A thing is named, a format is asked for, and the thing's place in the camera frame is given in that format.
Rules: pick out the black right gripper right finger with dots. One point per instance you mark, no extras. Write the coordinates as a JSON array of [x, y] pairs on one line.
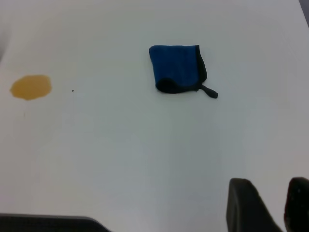
[[299, 205]]

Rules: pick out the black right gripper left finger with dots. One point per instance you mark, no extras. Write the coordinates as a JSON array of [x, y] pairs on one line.
[[246, 207]]

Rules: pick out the blue cloth with black trim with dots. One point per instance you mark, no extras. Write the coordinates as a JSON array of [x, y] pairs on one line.
[[176, 65]]

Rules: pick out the brown coffee spill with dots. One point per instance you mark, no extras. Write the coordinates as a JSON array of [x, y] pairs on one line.
[[30, 88]]

